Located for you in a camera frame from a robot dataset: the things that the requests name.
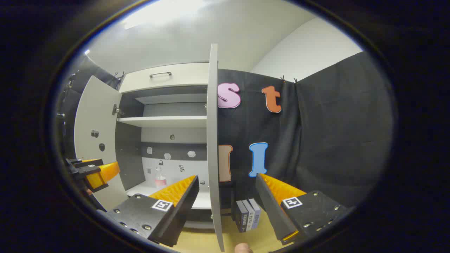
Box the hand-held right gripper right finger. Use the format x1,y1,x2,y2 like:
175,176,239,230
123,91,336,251
255,173,349,246

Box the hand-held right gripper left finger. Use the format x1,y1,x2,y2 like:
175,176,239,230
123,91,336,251
97,175,200,247

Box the clear bottle pink label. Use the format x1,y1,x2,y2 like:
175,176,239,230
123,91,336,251
155,166,167,188

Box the white cabinet door camera sticker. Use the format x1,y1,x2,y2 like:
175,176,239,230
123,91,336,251
74,76,129,211

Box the white cabinet door cat sticker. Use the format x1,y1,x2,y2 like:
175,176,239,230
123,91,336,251
206,43,225,252

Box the white and grey cabinet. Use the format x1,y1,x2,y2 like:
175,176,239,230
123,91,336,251
114,63,216,231

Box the white cabinet drawer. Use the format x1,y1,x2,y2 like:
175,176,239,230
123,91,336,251
119,63,210,93

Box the pale blue small box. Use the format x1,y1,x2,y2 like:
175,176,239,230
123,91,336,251
249,198,261,229

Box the grey small box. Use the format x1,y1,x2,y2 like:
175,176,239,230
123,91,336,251
243,199,256,231

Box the dark small box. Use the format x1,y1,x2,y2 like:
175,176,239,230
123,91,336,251
235,200,249,233

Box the black backdrop cloth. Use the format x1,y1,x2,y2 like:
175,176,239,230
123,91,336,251
58,51,394,211

